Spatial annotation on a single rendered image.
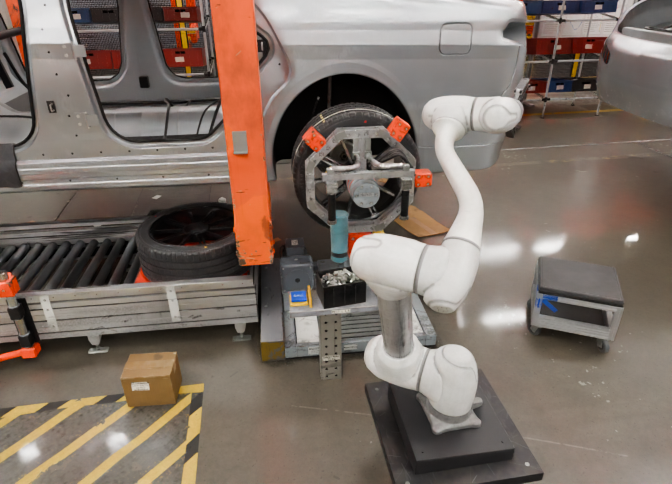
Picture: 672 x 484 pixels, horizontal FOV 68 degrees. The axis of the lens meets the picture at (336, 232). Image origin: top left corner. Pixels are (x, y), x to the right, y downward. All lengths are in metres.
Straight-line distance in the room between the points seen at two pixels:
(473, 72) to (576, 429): 1.80
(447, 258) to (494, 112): 0.48
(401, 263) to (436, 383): 0.63
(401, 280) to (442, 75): 1.70
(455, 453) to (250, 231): 1.27
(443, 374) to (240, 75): 1.37
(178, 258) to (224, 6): 1.26
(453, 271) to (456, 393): 0.63
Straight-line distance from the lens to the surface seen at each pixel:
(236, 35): 2.11
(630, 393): 2.85
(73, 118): 2.90
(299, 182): 2.52
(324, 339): 2.38
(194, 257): 2.67
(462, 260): 1.28
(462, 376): 1.75
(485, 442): 1.91
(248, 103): 2.15
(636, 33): 4.83
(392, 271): 1.27
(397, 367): 1.74
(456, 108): 1.59
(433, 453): 1.83
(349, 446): 2.29
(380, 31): 2.68
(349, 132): 2.37
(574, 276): 2.93
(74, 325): 2.90
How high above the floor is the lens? 1.78
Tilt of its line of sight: 28 degrees down
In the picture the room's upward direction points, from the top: straight up
